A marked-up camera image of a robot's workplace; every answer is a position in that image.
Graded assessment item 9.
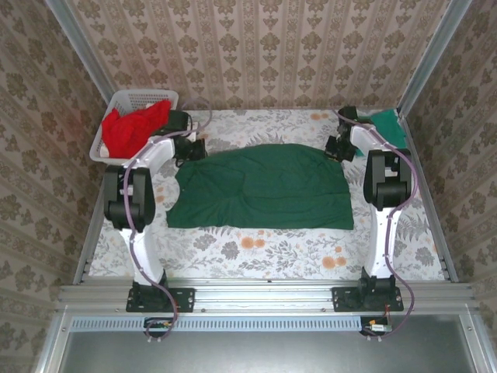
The dark green t-shirt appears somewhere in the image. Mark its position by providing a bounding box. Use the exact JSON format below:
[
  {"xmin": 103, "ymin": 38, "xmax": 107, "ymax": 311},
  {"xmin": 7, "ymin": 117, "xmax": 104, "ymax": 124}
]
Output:
[{"xmin": 166, "ymin": 143, "xmax": 355, "ymax": 230}]

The teal folded t-shirt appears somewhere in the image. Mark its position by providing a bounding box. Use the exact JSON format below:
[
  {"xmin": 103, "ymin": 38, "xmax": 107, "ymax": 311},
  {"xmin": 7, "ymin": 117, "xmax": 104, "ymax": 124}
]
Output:
[{"xmin": 355, "ymin": 110, "xmax": 408, "ymax": 159}]

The red t-shirt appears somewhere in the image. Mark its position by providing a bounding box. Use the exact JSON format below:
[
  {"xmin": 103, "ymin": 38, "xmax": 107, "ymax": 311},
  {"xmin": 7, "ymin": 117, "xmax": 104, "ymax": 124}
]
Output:
[{"xmin": 101, "ymin": 99, "xmax": 174, "ymax": 159}]

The white plastic laundry basket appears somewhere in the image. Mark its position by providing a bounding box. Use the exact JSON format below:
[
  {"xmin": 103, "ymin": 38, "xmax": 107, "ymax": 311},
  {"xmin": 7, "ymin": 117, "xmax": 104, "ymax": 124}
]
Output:
[{"xmin": 89, "ymin": 89, "xmax": 180, "ymax": 166}]

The floral print tablecloth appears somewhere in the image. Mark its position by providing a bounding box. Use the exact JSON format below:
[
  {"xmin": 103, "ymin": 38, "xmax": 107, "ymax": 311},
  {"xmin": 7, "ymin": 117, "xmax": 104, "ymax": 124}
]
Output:
[{"xmin": 89, "ymin": 108, "xmax": 446, "ymax": 281}]

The wide aluminium extrusion beam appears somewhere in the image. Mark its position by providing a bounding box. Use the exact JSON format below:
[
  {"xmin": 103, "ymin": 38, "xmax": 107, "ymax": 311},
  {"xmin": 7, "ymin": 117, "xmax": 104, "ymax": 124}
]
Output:
[{"xmin": 57, "ymin": 277, "xmax": 481, "ymax": 315}]

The black controller module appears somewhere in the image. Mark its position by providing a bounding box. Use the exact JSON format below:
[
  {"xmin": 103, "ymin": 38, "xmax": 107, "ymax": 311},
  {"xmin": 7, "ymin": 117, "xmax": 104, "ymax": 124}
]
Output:
[
  {"xmin": 143, "ymin": 316, "xmax": 176, "ymax": 338},
  {"xmin": 360, "ymin": 316, "xmax": 394, "ymax": 338}
]

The grey sheet metal panel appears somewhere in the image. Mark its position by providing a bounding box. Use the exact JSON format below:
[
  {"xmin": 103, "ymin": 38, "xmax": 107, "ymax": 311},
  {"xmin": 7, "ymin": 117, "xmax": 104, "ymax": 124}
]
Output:
[{"xmin": 34, "ymin": 314, "xmax": 497, "ymax": 373}]

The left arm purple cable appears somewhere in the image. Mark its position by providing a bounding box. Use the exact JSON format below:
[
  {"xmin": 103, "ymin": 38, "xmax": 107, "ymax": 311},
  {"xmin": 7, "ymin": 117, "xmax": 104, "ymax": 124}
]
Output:
[{"xmin": 123, "ymin": 99, "xmax": 214, "ymax": 345}]

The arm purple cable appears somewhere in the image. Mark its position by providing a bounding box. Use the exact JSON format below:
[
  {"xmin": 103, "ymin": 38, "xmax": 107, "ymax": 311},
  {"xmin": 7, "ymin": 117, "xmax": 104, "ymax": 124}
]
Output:
[
  {"xmin": 123, "ymin": 99, "xmax": 214, "ymax": 345},
  {"xmin": 336, "ymin": 107, "xmax": 419, "ymax": 343}
]

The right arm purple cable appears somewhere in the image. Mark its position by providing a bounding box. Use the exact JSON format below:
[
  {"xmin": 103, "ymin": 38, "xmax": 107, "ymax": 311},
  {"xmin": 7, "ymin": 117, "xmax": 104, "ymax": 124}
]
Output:
[{"xmin": 336, "ymin": 107, "xmax": 419, "ymax": 343}]

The aluminium frame post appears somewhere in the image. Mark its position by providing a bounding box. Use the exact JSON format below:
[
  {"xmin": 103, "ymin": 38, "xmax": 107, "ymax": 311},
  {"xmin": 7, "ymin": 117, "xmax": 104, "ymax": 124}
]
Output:
[
  {"xmin": 396, "ymin": 0, "xmax": 473, "ymax": 117},
  {"xmin": 43, "ymin": 0, "xmax": 120, "ymax": 113}
]

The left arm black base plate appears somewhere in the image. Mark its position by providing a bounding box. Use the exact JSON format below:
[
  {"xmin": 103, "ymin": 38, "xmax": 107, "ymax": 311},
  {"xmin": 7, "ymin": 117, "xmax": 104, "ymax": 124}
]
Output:
[{"xmin": 126, "ymin": 281, "xmax": 196, "ymax": 313}]

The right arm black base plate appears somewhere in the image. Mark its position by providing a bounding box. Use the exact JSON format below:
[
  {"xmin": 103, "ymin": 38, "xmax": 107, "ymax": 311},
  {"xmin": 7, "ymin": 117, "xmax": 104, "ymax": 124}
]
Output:
[{"xmin": 332, "ymin": 285, "xmax": 405, "ymax": 313}]

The grey slotted cable duct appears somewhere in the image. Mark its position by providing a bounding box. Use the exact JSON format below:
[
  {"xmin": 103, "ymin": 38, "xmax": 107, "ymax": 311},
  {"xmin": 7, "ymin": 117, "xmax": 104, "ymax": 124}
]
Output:
[{"xmin": 71, "ymin": 315, "xmax": 364, "ymax": 333}]

